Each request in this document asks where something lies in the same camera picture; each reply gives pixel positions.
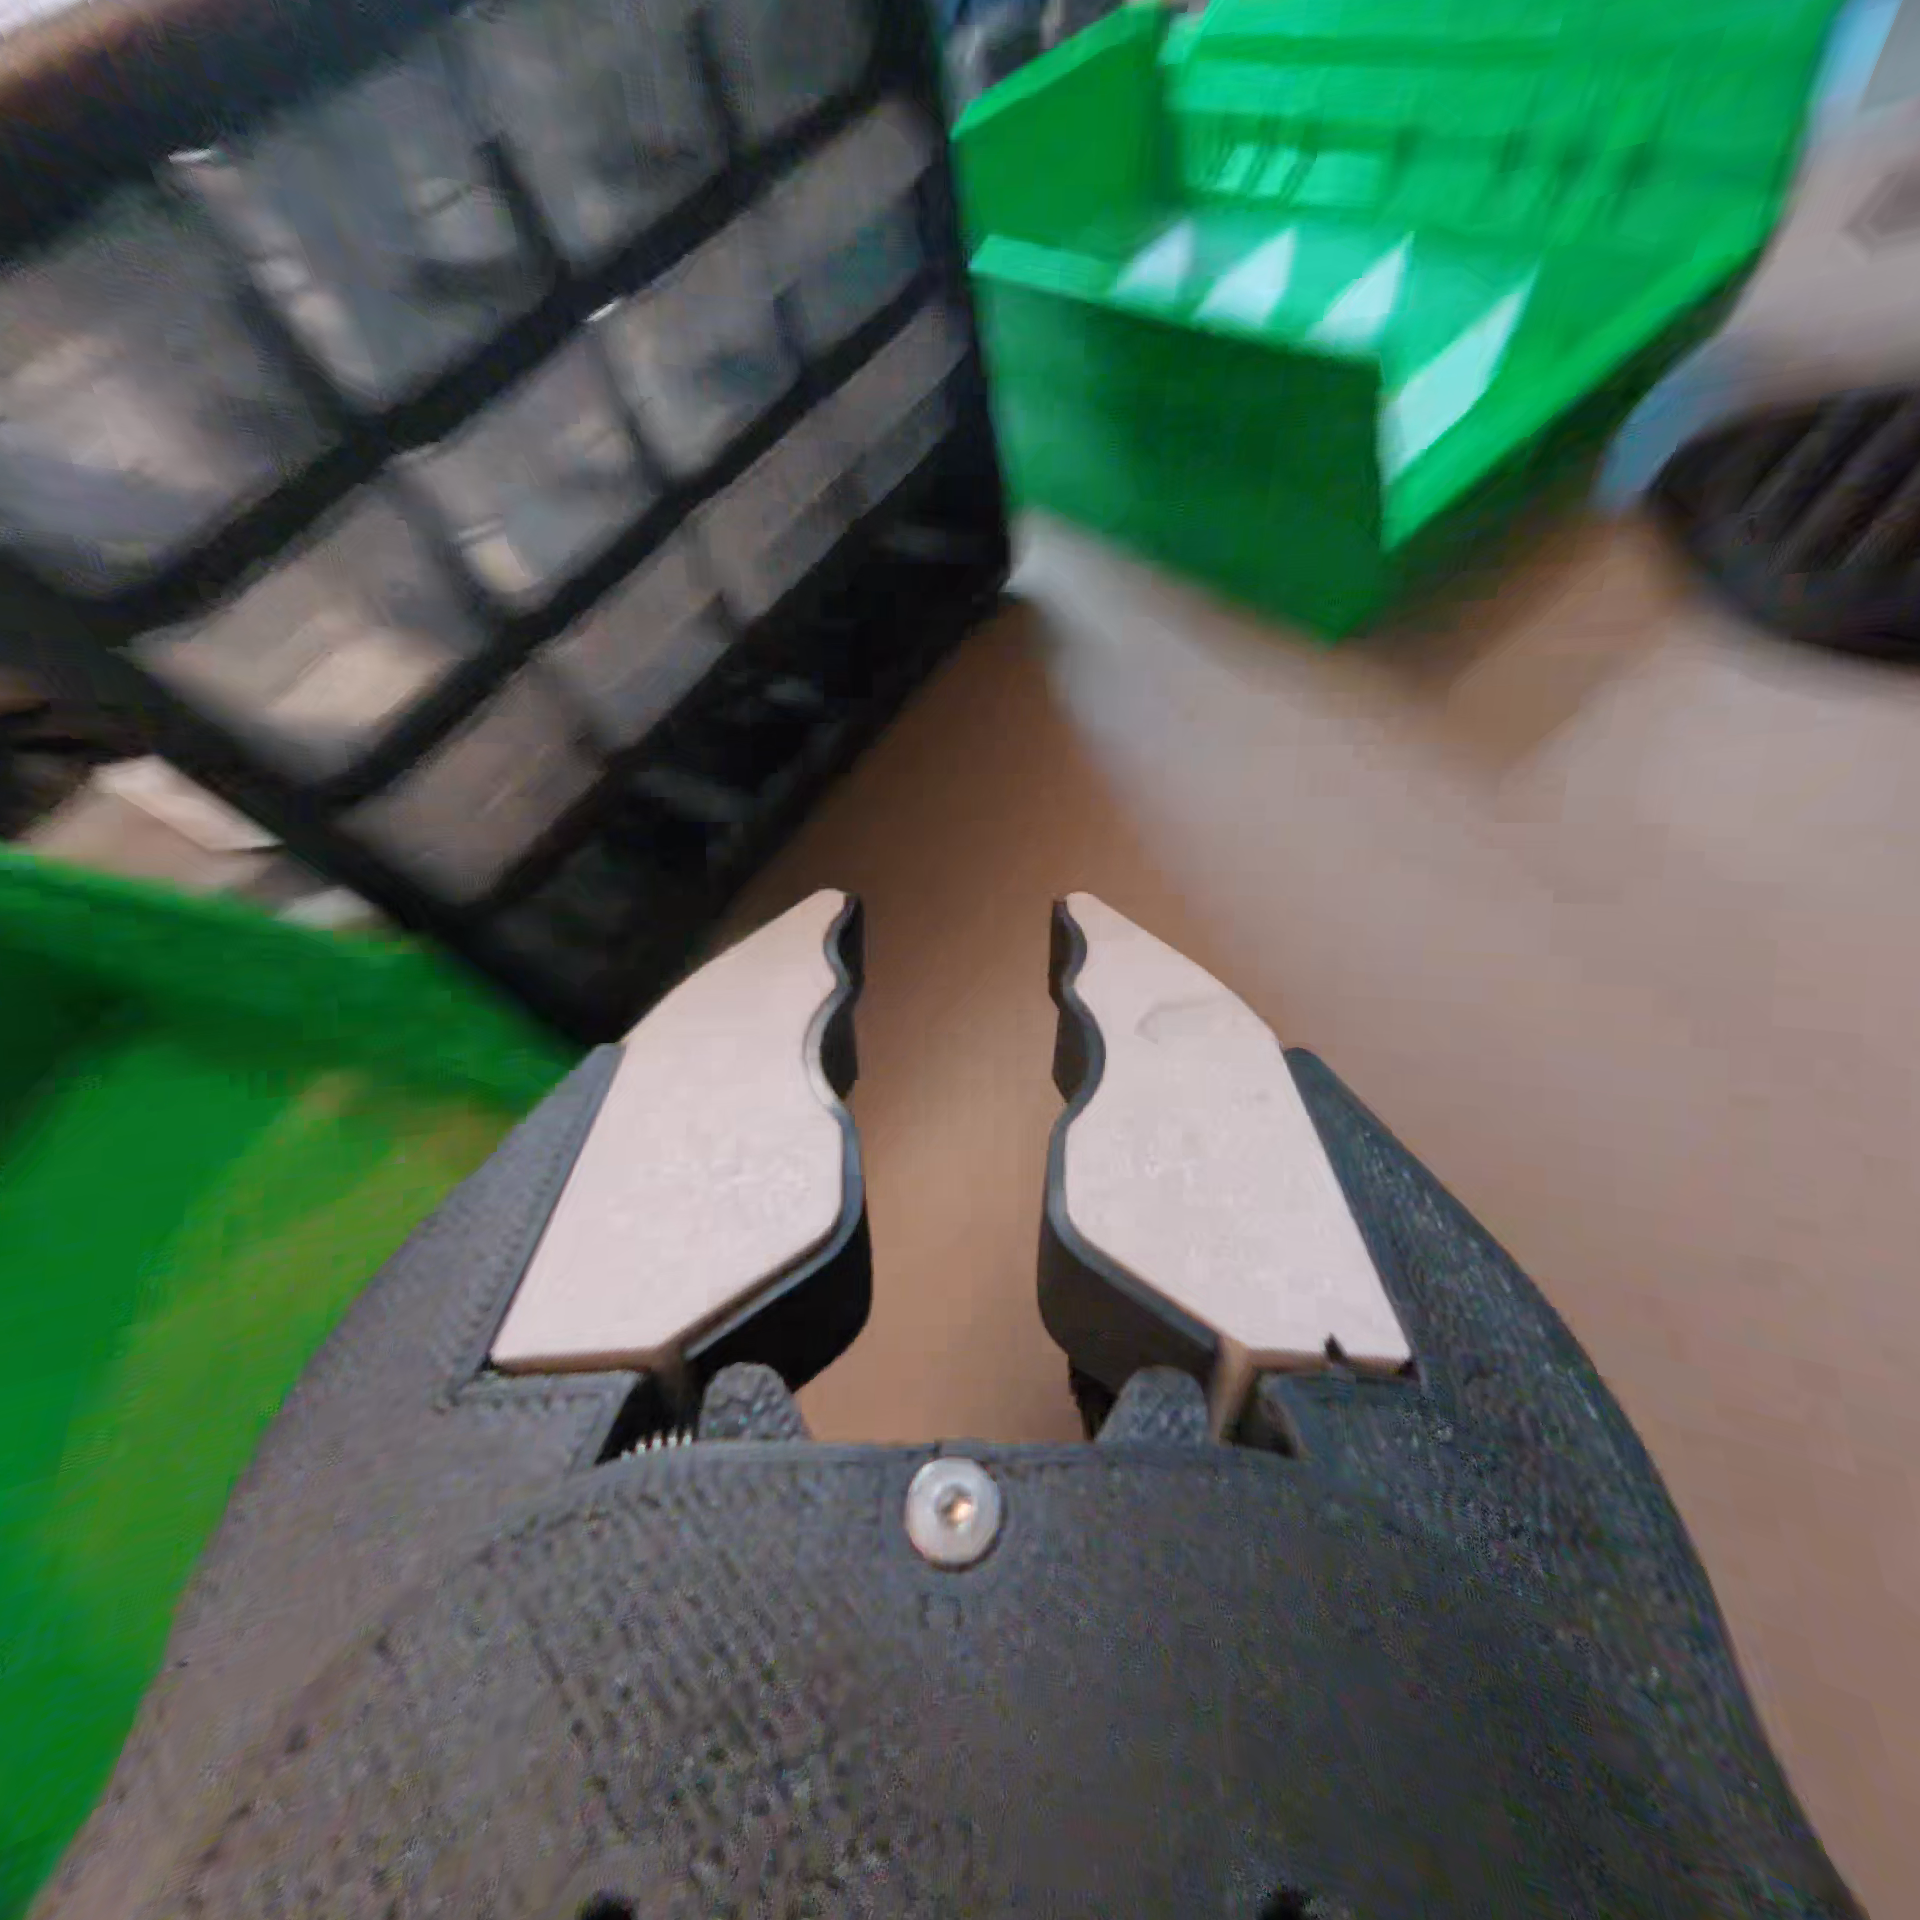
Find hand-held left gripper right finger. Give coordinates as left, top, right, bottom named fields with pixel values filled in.
left=1038, top=892, right=1416, bottom=1446

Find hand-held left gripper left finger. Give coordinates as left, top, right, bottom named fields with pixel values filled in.
left=489, top=888, right=874, bottom=1411

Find black drawer cabinet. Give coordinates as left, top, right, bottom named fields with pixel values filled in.
left=0, top=0, right=1016, bottom=1044

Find green plastic bin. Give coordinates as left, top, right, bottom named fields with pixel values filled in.
left=0, top=846, right=587, bottom=1920
left=953, top=0, right=1847, bottom=645

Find rows of fitted clear drawers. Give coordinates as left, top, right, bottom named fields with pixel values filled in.
left=0, top=0, right=977, bottom=900

